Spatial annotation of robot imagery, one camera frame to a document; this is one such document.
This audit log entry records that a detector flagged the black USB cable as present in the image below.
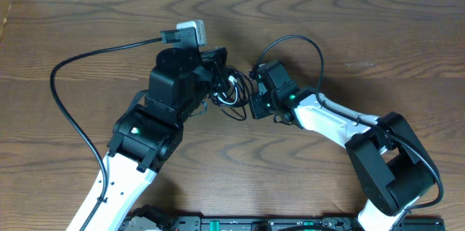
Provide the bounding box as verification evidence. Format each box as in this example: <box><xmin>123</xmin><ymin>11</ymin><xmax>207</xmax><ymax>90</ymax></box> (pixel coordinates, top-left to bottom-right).
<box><xmin>209</xmin><ymin>65</ymin><xmax>259</xmax><ymax>122</ymax></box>

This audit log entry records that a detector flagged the white USB cable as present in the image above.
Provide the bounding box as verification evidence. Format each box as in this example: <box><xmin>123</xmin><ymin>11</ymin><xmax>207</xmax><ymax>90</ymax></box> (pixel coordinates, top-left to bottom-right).
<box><xmin>213</xmin><ymin>75</ymin><xmax>239</xmax><ymax>107</ymax></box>

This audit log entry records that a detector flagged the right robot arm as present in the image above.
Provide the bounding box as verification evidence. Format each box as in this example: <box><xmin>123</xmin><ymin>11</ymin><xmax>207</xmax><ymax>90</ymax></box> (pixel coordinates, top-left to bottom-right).
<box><xmin>251</xmin><ymin>61</ymin><xmax>439</xmax><ymax>230</ymax></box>

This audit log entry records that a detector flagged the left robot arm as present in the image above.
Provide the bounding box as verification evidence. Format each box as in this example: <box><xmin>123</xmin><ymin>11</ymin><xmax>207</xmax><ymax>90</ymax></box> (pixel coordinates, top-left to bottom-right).
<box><xmin>68</xmin><ymin>47</ymin><xmax>230</xmax><ymax>230</ymax></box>

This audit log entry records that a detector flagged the left camera cable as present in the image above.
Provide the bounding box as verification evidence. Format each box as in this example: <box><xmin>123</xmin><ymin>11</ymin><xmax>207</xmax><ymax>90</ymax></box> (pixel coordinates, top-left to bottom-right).
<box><xmin>49</xmin><ymin>30</ymin><xmax>182</xmax><ymax>231</ymax></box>

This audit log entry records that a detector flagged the camera cable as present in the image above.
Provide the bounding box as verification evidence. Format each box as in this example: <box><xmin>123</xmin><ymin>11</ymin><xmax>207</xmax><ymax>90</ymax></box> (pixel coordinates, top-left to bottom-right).
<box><xmin>49</xmin><ymin>30</ymin><xmax>182</xmax><ymax>231</ymax></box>
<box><xmin>250</xmin><ymin>34</ymin><xmax>445</xmax><ymax>211</ymax></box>

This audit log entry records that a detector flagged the right camera cable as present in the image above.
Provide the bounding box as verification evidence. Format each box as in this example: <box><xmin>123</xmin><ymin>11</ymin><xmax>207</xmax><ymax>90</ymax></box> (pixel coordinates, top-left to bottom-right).
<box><xmin>250</xmin><ymin>34</ymin><xmax>445</xmax><ymax>211</ymax></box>

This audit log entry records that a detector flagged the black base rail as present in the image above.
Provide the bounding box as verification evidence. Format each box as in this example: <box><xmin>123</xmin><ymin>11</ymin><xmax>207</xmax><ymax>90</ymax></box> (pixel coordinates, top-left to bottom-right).
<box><xmin>119</xmin><ymin>205</ymin><xmax>446</xmax><ymax>231</ymax></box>

